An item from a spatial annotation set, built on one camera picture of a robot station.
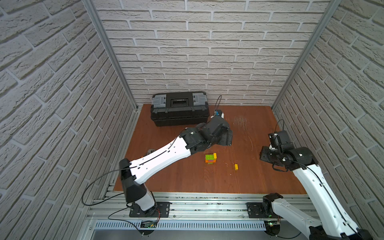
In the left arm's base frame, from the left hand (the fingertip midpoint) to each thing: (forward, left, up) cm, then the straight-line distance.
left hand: (227, 132), depth 68 cm
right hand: (-6, -20, -10) cm, 24 cm away
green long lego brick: (-1, +6, -24) cm, 24 cm away
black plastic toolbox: (+28, +27, -13) cm, 41 cm away
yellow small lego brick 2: (-5, -10, -29) cm, 31 cm away
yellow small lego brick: (-1, +3, -23) cm, 23 cm away
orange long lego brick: (-2, +7, -27) cm, 28 cm away
